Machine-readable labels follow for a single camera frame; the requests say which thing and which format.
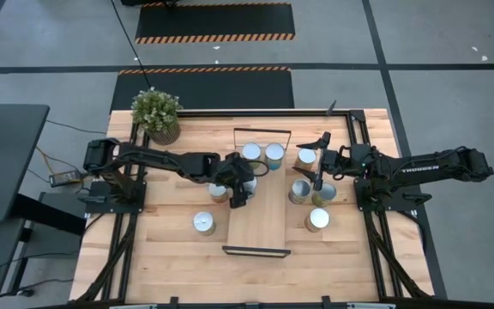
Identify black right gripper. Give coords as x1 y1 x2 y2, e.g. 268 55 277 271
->
292 131 353 192

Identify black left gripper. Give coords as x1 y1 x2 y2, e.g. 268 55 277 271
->
210 152 258 210

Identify blue-grey label tin can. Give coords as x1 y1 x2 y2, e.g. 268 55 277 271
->
244 177 258 199

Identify tan label tin can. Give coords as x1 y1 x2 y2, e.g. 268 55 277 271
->
294 148 317 172

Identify orange label tin can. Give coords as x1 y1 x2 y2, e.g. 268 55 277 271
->
208 183 230 204

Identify Peaches label tin can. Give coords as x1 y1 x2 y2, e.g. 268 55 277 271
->
288 179 312 205

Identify yellow-green label tin can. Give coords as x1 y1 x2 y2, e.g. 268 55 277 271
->
241 142 262 170

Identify green label tin can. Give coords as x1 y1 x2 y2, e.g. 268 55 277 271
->
311 183 338 209

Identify teal label tin can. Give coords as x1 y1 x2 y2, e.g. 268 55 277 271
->
264 142 286 172

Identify Corn label tin can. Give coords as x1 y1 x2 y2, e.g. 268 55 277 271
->
304 208 331 233

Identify Oranges label tin can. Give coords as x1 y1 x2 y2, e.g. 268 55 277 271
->
192 210 217 237

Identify black mat orange hazard stripes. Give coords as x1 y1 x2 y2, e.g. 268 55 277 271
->
110 66 295 111
134 2 296 45

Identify potted green plant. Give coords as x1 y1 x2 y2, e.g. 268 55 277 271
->
130 87 184 146

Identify black power supply brick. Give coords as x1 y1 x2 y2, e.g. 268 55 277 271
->
48 169 83 189

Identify black desk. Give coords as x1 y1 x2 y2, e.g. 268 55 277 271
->
0 102 88 301

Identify wooden shelf black metal frame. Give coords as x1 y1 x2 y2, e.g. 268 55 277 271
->
221 127 293 258

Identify black aluminium rig frame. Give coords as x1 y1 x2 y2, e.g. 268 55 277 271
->
73 109 437 309

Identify long black floor cable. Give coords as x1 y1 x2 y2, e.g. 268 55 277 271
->
109 0 152 90

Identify thin black floor cable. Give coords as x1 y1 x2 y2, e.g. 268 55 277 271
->
44 119 108 136

